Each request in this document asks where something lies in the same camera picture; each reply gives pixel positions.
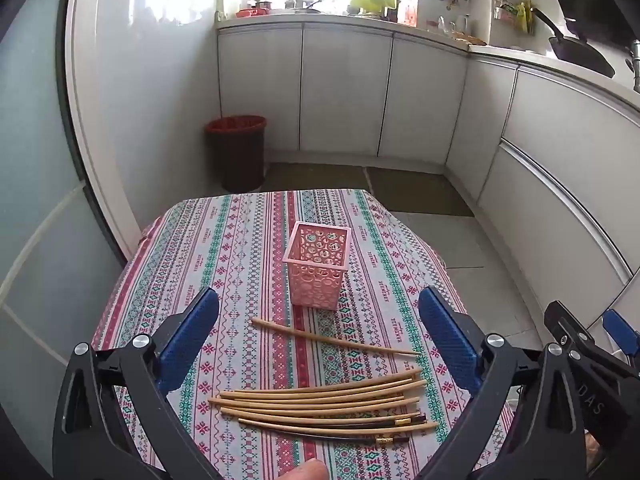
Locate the olive floor mat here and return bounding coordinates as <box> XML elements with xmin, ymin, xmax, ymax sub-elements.
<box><xmin>264</xmin><ymin>162</ymin><xmax>375</xmax><ymax>194</ymax></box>
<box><xmin>366</xmin><ymin>167</ymin><xmax>476</xmax><ymax>219</ymax></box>

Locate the wall rack with packets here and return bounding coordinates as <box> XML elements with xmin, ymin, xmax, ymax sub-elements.
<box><xmin>493</xmin><ymin>0</ymin><xmax>535</xmax><ymax>37</ymax></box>

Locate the black wok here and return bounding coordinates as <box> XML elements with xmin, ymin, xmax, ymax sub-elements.
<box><xmin>531</xmin><ymin>7</ymin><xmax>616</xmax><ymax>79</ymax></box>

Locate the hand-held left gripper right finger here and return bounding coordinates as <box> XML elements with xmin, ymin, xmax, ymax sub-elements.
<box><xmin>417</xmin><ymin>286</ymin><xmax>590</xmax><ymax>480</ymax></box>

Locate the bamboo chopstick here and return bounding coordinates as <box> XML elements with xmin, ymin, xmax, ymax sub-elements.
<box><xmin>251</xmin><ymin>317</ymin><xmax>421</xmax><ymax>357</ymax></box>

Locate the frosted glass sliding door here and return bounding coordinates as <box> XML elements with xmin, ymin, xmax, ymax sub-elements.
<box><xmin>0</xmin><ymin>0</ymin><xmax>128</xmax><ymax>466</ymax></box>

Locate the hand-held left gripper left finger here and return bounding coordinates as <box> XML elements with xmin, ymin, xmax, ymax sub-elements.
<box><xmin>52</xmin><ymin>286</ymin><xmax>221</xmax><ymax>480</ymax></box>

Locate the dark red trash bin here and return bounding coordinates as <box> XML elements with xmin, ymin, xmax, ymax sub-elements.
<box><xmin>204</xmin><ymin>115</ymin><xmax>267</xmax><ymax>193</ymax></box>

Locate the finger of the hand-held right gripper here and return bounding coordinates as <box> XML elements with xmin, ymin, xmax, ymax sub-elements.
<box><xmin>544</xmin><ymin>301</ymin><xmax>598</xmax><ymax>358</ymax></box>
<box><xmin>601</xmin><ymin>309</ymin><xmax>640</xmax><ymax>363</ymax></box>

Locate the person's left hand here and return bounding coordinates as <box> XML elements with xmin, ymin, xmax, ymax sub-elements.
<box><xmin>281</xmin><ymin>459</ymin><xmax>329</xmax><ymax>480</ymax></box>

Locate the patterned striped tablecloth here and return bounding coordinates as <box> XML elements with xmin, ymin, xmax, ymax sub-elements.
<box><xmin>90</xmin><ymin>187</ymin><xmax>516</xmax><ymax>480</ymax></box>

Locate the pink perforated plastic basket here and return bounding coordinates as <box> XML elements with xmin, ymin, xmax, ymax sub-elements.
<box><xmin>282</xmin><ymin>221</ymin><xmax>351</xmax><ymax>310</ymax></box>

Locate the pile of bamboo chopsticks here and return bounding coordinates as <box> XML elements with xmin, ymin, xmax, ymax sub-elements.
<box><xmin>207</xmin><ymin>367</ymin><xmax>440</xmax><ymax>436</ymax></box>

